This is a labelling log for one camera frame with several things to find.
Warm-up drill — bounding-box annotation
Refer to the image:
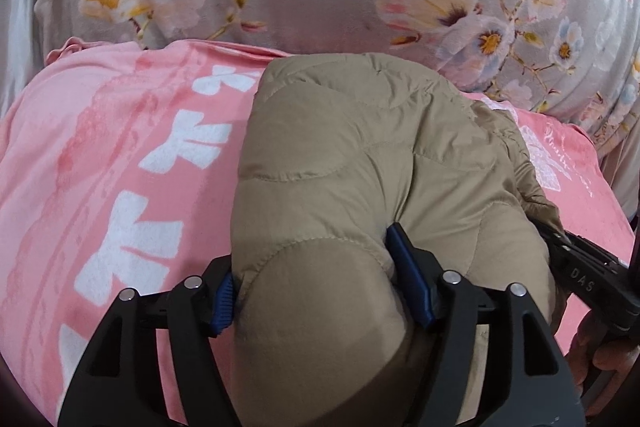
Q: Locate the person's right hand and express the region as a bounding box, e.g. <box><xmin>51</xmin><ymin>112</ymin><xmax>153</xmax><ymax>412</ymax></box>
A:
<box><xmin>566</xmin><ymin>302</ymin><xmax>640</xmax><ymax>417</ymax></box>

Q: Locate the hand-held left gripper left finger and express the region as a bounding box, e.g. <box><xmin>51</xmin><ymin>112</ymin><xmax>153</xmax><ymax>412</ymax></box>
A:
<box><xmin>57</xmin><ymin>256</ymin><xmax>237</xmax><ymax>427</ymax></box>

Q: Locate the pink blanket with white print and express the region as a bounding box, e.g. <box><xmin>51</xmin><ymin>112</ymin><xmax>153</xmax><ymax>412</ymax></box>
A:
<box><xmin>0</xmin><ymin>36</ymin><xmax>637</xmax><ymax>427</ymax></box>

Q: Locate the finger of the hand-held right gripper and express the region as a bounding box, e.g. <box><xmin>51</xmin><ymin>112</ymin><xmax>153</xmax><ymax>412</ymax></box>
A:
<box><xmin>537</xmin><ymin>219</ymin><xmax>630</xmax><ymax>310</ymax></box>

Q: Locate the tan quilted puffer jacket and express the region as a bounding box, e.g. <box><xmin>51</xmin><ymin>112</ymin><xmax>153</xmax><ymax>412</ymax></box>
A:
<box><xmin>229</xmin><ymin>52</ymin><xmax>567</xmax><ymax>427</ymax></box>

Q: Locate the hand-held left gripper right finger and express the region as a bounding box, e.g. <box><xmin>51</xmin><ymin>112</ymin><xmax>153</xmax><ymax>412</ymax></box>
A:
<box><xmin>384</xmin><ymin>222</ymin><xmax>587</xmax><ymax>427</ymax></box>

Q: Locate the white cloth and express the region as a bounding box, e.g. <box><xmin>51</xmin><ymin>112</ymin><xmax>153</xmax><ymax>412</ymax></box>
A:
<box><xmin>0</xmin><ymin>0</ymin><xmax>47</xmax><ymax>110</ymax></box>

